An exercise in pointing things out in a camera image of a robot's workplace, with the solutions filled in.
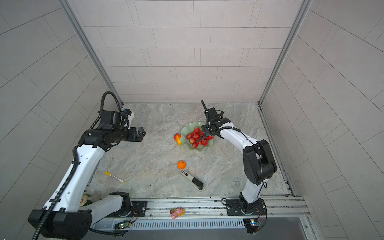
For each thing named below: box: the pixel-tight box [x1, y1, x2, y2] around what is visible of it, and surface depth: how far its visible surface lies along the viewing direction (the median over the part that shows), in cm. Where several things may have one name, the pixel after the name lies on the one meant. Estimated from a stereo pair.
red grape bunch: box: [186, 127, 214, 149], surface depth 93 cm
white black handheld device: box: [180, 170, 204, 192], surface depth 79 cm
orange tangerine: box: [177, 160, 187, 170], surface depth 86 cm
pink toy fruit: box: [170, 206, 186, 220], surface depth 69 cm
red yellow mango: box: [174, 132, 182, 146], surface depth 95 cm
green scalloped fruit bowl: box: [180, 122, 214, 152], surface depth 96 cm
